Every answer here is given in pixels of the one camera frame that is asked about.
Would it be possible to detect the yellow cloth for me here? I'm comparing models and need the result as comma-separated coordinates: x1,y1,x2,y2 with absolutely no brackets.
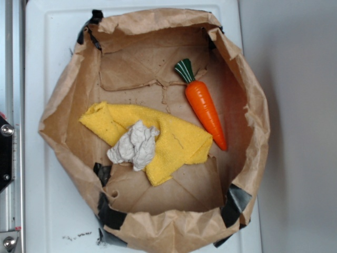
79,102,213,186

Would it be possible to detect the crumpled white paper ball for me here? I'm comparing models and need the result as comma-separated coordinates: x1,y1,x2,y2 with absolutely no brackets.
106,120,160,171

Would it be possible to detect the orange toy carrot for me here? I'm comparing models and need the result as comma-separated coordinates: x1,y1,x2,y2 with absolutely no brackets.
174,59,227,151

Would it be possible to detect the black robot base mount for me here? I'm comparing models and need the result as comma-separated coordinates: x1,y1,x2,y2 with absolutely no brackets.
0,112,15,193

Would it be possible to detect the metal rail frame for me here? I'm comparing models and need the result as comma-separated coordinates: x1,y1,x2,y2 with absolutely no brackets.
1,1,26,252

